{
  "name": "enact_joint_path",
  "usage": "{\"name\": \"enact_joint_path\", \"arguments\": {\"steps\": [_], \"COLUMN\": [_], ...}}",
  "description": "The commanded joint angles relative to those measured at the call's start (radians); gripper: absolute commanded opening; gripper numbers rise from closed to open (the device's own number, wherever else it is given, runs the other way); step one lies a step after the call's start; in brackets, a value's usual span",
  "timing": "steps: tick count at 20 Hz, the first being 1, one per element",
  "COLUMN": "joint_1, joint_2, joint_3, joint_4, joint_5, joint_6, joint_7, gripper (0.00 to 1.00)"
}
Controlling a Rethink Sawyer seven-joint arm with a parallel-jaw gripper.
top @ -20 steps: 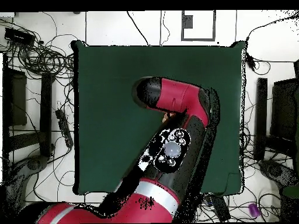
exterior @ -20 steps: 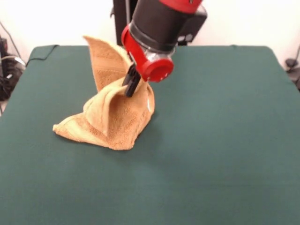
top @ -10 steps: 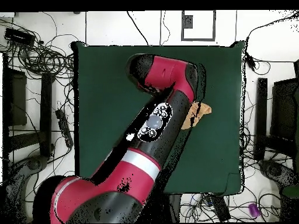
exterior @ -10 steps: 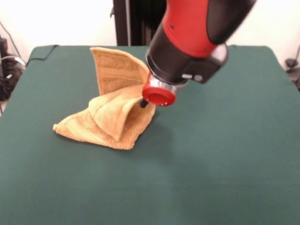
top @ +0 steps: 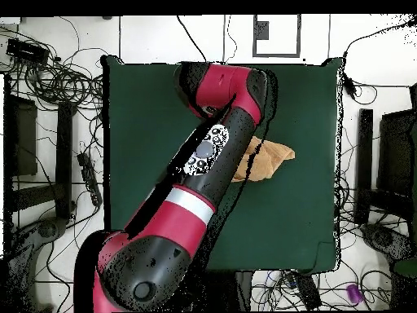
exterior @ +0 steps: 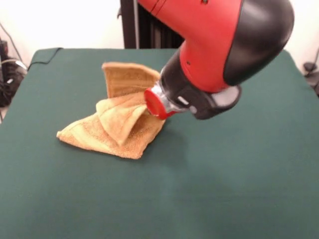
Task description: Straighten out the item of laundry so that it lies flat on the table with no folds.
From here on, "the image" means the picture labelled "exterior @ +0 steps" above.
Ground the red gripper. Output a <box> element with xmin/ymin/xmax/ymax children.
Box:
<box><xmin>144</xmin><ymin>87</ymin><xmax>176</xmax><ymax>120</ymax></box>

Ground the tan terry towel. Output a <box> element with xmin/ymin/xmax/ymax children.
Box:
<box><xmin>56</xmin><ymin>61</ymin><xmax>166</xmax><ymax>160</ymax></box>

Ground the dark green table cloth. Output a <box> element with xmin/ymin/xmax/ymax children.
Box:
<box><xmin>0</xmin><ymin>47</ymin><xmax>319</xmax><ymax>239</ymax></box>

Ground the black stand base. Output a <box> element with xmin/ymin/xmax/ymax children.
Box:
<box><xmin>303</xmin><ymin>62</ymin><xmax>319</xmax><ymax>98</ymax></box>
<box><xmin>0</xmin><ymin>59</ymin><xmax>25</xmax><ymax>108</ymax></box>

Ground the small black box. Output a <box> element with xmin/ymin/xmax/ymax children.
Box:
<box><xmin>0</xmin><ymin>39</ymin><xmax>9</xmax><ymax>60</ymax></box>

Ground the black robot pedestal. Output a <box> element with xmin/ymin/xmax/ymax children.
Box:
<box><xmin>117</xmin><ymin>0</ymin><xmax>185</xmax><ymax>49</ymax></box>

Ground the white cable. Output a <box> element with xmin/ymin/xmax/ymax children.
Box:
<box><xmin>0</xmin><ymin>58</ymin><xmax>27</xmax><ymax>73</ymax></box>

